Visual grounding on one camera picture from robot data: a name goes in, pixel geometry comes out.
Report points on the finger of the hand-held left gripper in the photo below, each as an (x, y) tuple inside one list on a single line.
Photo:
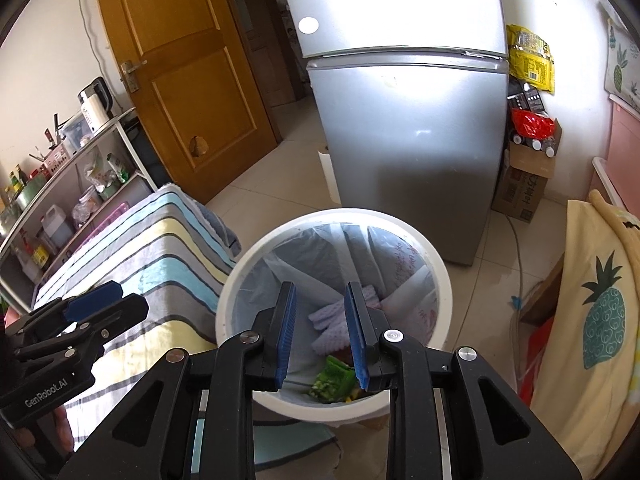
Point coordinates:
[(92, 300), (110, 320)]

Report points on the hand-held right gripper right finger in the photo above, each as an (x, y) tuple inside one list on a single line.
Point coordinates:
[(356, 340)]

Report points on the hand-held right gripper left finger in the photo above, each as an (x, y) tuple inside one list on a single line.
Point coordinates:
[(286, 335)]

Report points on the green snack wrapper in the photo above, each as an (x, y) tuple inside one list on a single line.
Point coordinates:
[(332, 375)]

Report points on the yellow snack wrapper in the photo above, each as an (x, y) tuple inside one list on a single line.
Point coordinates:
[(351, 397)]

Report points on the white round bin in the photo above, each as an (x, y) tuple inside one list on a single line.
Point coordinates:
[(420, 265)]

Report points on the person's left hand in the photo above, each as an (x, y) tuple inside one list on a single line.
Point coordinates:
[(63, 430)]

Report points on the white quilted paper towel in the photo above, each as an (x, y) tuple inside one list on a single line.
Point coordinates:
[(332, 317)]

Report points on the striped blanket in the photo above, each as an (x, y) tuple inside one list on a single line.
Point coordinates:
[(145, 245)]

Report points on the white plastic jug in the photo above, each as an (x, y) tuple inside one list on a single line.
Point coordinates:
[(56, 227)]

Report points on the white metal shelf rack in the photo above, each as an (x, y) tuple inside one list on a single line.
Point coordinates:
[(122, 145)]

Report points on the brown cardboard board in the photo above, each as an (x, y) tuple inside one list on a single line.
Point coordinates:
[(542, 292)]

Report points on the white electric kettle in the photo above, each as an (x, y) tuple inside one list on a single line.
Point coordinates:
[(96, 107)]

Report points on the silver refrigerator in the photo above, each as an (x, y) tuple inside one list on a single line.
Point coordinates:
[(400, 135)]

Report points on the cardboard box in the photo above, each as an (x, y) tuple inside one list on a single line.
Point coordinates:
[(522, 185)]

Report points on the yellow pineapple blanket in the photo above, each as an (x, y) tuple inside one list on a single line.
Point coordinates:
[(590, 320)]

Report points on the brown wooden door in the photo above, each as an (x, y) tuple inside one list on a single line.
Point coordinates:
[(190, 70)]

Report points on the small red bag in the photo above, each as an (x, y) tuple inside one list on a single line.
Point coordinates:
[(530, 125)]

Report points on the pink cabinet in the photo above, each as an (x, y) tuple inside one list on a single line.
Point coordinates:
[(622, 150)]

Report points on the yellow packet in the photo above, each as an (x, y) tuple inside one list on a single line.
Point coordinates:
[(532, 57)]

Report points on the white pineapple print cloth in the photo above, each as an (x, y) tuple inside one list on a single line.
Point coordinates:
[(622, 67)]

